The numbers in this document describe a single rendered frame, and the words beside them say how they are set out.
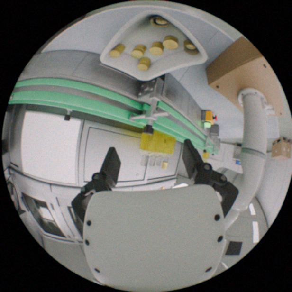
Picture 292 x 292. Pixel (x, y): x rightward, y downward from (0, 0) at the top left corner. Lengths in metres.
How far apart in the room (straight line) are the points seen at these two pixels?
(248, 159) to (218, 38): 0.30
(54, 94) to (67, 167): 0.33
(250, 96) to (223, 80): 0.09
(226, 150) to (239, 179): 5.92
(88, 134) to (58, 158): 0.20
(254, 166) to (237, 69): 0.21
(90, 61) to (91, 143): 0.37
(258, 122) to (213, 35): 0.24
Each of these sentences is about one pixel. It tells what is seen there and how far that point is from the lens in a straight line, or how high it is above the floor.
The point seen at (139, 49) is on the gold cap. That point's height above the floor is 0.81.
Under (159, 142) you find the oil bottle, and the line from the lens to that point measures 0.48.
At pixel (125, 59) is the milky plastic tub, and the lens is 0.33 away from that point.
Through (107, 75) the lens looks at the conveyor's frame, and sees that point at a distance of 0.35.
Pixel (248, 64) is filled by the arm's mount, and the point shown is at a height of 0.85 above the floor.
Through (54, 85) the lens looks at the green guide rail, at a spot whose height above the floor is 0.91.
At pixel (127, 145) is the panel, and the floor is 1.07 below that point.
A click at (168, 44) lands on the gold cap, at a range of 0.25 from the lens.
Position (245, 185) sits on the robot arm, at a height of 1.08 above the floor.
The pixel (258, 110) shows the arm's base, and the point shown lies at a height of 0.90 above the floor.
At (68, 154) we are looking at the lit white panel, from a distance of 0.49.
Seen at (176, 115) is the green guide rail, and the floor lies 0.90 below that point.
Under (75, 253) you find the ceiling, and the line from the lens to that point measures 1.84.
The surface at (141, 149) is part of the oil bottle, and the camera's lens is 0.45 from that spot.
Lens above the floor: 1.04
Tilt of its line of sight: 1 degrees up
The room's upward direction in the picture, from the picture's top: 168 degrees counter-clockwise
